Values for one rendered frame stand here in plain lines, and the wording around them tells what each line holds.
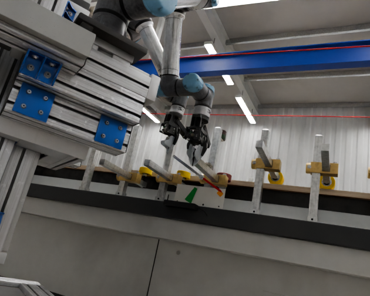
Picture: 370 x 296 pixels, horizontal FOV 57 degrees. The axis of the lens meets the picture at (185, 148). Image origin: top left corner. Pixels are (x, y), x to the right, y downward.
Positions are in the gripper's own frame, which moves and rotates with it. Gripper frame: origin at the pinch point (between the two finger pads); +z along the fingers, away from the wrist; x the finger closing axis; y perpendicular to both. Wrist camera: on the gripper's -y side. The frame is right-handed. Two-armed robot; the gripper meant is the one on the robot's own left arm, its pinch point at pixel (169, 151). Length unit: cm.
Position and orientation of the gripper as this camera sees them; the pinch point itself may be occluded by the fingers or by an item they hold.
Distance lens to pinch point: 176.0
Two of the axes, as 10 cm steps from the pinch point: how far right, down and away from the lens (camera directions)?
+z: -2.5, 9.3, -2.7
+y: -7.7, -3.6, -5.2
